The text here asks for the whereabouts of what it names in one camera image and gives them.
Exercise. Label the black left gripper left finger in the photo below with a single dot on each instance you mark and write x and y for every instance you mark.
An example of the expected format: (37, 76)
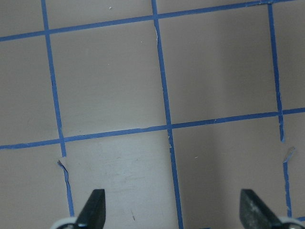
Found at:
(93, 214)

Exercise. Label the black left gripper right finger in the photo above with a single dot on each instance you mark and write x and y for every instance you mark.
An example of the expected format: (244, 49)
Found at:
(254, 213)

